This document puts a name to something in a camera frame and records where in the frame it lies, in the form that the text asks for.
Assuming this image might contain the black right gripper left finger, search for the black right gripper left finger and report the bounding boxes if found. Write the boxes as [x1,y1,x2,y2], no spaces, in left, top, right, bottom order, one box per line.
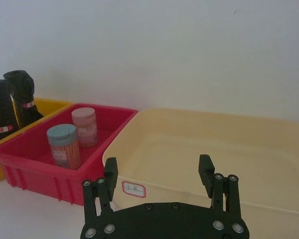
[81,157,119,239]

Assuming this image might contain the red plastic bin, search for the red plastic bin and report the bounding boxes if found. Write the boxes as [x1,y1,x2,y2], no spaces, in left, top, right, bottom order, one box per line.
[0,103,140,207]

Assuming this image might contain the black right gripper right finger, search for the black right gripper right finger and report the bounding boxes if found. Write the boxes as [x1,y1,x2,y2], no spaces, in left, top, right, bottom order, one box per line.
[198,154,250,236]

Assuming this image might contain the cream plastic bin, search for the cream plastic bin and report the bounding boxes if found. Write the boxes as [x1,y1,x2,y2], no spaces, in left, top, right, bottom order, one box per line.
[102,107,299,215]

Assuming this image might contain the yellow plastic bin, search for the yellow plastic bin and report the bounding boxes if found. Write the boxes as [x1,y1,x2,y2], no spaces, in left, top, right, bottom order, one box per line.
[0,97,73,182]

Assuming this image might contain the toothpick jar with pink lid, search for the toothpick jar with pink lid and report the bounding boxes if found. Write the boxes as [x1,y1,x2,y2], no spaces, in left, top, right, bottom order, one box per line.
[71,107,99,148]

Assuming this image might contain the white sticker with red border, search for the white sticker with red border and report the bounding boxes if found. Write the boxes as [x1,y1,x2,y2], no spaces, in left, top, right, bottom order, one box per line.
[121,181,149,199]

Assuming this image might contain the toothpick jar with grey lid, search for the toothpick jar with grey lid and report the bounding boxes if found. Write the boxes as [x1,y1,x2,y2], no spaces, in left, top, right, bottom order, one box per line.
[46,123,82,170]

